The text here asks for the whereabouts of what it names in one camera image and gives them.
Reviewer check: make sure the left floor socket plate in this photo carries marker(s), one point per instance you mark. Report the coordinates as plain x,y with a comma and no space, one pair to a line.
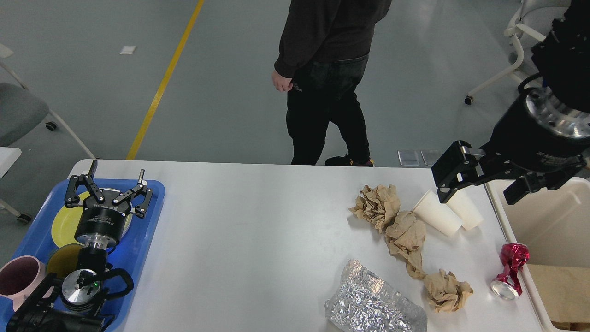
409,158

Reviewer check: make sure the grey office chair right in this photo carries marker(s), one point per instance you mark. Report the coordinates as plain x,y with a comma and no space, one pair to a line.
530,25

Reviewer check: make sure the white paper cup lying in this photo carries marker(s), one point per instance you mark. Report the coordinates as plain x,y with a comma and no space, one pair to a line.
436,214

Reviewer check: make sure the beige plastic bin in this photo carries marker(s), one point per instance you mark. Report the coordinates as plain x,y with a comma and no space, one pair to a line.
553,224

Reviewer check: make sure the right floor socket plate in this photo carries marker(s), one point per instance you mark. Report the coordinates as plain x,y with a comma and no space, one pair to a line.
430,157

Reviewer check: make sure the crumpled brown paper left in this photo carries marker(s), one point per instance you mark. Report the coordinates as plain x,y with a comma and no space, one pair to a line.
445,293

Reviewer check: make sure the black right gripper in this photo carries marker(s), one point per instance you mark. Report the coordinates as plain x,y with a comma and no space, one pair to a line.
540,140

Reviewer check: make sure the pink ribbed mug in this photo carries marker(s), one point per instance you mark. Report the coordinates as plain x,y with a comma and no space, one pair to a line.
20,277

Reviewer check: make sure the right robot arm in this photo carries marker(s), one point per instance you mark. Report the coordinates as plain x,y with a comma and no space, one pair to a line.
562,60

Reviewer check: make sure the crumpled brown paper right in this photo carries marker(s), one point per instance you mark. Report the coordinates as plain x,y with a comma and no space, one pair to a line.
405,238

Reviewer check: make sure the brown paper bag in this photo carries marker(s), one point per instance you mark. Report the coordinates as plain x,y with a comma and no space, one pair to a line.
565,292
580,327

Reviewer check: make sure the crumpled brown paper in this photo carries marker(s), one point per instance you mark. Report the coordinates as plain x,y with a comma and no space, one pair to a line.
405,238
445,293
379,206

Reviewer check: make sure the aluminium foil sheet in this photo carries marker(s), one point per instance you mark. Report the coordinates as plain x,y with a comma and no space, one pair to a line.
364,302

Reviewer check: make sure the white side table corner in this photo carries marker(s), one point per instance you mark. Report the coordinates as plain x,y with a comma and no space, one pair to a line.
8,157

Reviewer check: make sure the person in dark clothes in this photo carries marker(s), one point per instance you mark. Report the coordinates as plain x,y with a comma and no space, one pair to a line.
323,53

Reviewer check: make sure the floor socket plate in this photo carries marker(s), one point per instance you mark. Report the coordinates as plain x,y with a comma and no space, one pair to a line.
409,158
430,157

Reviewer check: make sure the crushed red soda can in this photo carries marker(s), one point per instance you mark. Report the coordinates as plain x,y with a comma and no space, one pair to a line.
513,257

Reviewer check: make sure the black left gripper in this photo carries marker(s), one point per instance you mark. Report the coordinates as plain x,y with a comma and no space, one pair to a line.
104,209

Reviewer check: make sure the yellow plastic plate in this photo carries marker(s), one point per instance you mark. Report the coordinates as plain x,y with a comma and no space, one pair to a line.
65,224

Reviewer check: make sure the blue plastic tray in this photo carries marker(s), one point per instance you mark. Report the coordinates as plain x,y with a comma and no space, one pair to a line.
138,258

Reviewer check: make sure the dark green mug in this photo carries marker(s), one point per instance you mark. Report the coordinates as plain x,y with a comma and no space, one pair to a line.
64,260

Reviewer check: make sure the crumpled brown paper top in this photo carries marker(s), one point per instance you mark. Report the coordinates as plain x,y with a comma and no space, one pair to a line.
379,206

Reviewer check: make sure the white cup behind gripper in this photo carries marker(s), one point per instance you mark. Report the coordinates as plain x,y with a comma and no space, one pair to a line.
466,209

